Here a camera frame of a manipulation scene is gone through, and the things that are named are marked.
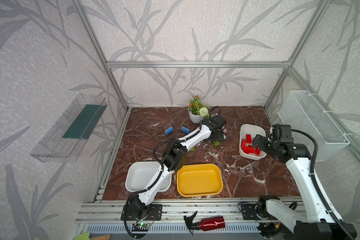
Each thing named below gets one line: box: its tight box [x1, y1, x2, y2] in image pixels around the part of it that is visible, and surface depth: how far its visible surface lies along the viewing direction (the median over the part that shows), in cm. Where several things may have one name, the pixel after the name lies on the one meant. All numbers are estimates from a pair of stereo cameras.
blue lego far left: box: [164, 126, 174, 136], surface depth 107 cm
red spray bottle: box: [183, 210, 226, 237], surface depth 69 cm
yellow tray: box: [176, 163, 224, 197], surface depth 84 cm
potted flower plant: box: [188, 95, 209, 124], surface depth 102 cm
